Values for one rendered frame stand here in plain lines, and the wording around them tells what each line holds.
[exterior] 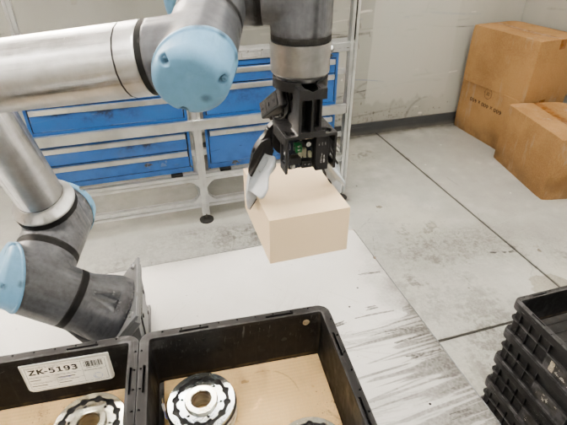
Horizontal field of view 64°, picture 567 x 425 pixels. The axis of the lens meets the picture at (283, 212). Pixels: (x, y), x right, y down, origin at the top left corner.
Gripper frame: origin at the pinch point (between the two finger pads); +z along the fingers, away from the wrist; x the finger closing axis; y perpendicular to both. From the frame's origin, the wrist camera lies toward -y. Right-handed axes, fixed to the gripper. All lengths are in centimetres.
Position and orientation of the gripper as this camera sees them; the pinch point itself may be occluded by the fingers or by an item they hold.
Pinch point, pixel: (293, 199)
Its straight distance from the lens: 71.1
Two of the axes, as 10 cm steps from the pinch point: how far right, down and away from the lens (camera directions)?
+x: 9.6, -1.6, 2.5
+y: 3.0, 5.3, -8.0
